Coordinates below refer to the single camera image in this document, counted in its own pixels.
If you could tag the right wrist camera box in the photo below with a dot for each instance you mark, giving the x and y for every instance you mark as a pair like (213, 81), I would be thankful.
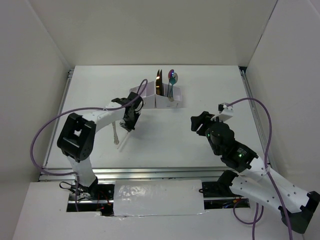
(225, 112)

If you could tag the silver ornate knife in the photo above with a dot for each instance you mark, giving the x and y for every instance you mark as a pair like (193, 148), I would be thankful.
(115, 135)

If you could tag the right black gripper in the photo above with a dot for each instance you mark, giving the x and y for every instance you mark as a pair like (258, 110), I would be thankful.
(204, 118)

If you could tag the white left utensil organizer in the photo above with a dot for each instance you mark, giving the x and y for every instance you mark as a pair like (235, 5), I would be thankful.
(148, 92)

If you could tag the iridescent rainbow spoon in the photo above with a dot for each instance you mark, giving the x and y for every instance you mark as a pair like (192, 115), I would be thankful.
(170, 74)

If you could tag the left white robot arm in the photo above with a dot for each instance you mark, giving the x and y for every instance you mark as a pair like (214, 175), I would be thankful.
(77, 137)

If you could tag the white right utensil organizer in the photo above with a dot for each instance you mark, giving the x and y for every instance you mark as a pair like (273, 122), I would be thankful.
(164, 103)

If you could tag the aluminium rail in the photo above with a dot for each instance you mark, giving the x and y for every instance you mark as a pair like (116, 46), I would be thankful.
(260, 119)
(161, 173)

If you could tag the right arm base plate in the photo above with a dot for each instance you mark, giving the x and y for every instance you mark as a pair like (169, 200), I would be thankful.
(219, 188)

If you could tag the aluminium front rail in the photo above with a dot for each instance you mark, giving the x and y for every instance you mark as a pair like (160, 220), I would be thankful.
(161, 173)

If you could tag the black knife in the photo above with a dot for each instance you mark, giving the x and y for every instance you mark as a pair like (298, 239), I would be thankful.
(162, 92)

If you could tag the silver ornate spoon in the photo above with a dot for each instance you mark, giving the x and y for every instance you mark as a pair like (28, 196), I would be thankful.
(175, 76)

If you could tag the white chopstick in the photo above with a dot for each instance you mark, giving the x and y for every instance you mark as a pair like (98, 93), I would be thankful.
(123, 141)

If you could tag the gold knife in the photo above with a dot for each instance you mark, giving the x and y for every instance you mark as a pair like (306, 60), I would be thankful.
(157, 83)

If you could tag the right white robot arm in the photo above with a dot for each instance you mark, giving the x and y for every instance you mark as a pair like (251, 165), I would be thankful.
(248, 176)

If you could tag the teal spoon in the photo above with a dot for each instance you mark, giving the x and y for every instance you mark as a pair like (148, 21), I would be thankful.
(172, 82)

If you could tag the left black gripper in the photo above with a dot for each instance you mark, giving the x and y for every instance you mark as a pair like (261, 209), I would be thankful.
(129, 126)

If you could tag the white utensil organizer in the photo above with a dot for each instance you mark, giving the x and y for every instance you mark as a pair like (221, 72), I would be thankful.
(164, 103)
(148, 92)

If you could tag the white cover plate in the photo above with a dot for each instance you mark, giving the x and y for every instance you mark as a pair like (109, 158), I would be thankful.
(158, 198)

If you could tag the aluminium right rail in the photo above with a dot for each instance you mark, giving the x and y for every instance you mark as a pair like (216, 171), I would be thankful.
(260, 119)

